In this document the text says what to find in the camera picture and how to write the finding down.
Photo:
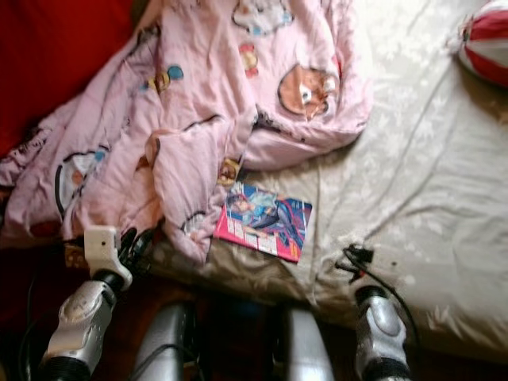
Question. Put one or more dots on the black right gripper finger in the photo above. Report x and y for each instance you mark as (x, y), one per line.
(359, 253)
(346, 267)

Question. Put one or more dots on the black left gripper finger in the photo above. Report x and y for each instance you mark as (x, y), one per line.
(152, 242)

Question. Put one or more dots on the colourful comic book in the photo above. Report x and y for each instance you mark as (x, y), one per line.
(266, 222)

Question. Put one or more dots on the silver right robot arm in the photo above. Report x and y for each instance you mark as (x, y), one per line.
(381, 329)

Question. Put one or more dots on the grey right robot leg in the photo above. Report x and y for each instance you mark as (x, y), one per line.
(305, 345)

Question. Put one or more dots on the grey robot leg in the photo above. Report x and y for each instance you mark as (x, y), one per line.
(305, 345)
(163, 341)

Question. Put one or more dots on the grey left robot leg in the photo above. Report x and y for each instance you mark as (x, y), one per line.
(163, 341)

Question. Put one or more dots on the bed with beige floral sheet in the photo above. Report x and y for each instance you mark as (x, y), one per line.
(421, 175)

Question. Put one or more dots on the pink cartoon print quilt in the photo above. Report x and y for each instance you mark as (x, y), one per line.
(206, 95)

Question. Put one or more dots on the red fabric cushion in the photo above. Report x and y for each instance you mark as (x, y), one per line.
(48, 55)

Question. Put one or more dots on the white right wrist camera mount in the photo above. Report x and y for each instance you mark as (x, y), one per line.
(387, 270)

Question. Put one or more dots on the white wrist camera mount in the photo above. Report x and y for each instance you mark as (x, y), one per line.
(105, 252)
(387, 270)

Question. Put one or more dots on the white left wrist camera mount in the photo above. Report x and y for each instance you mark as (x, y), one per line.
(105, 252)

